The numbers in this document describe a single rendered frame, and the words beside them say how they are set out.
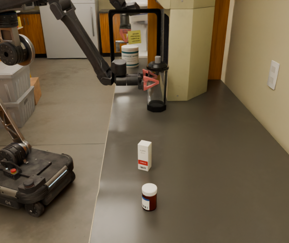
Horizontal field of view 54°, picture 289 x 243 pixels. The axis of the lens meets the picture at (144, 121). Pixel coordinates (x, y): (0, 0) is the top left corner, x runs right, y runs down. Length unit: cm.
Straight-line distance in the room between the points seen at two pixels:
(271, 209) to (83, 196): 171
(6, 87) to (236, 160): 279
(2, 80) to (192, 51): 237
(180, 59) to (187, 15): 21
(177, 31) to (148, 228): 98
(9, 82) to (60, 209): 164
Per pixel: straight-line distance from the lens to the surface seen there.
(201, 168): 102
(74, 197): 239
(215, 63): 195
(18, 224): 230
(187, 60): 151
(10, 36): 197
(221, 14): 189
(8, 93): 347
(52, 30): 661
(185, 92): 156
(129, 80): 137
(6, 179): 234
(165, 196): 90
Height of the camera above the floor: 153
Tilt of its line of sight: 26 degrees down
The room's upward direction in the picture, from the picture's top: straight up
